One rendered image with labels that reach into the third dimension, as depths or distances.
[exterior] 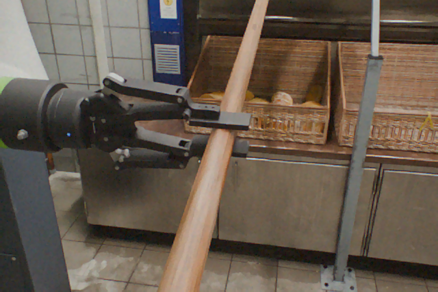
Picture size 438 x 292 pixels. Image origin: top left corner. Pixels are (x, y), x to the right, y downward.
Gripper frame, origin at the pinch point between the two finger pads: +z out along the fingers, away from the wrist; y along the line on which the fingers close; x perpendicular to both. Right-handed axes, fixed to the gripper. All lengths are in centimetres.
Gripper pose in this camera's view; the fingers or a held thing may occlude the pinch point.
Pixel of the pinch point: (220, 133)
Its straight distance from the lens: 52.9
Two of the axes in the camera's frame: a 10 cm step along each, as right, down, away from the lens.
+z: 9.9, 1.0, -1.3
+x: -1.6, 5.0, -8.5
